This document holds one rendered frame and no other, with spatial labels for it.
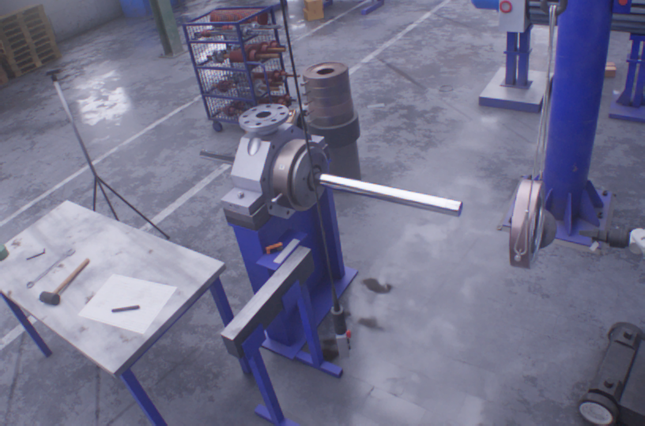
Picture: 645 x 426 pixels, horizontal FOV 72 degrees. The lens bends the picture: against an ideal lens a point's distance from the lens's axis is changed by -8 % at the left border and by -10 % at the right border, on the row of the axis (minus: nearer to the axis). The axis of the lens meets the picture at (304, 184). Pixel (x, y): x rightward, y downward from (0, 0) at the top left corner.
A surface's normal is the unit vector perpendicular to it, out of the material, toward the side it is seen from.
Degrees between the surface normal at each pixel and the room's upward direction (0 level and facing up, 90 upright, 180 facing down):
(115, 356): 0
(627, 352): 0
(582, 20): 90
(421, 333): 0
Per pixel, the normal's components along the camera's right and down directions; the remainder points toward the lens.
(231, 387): -0.16, -0.82
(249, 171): -0.49, -0.21
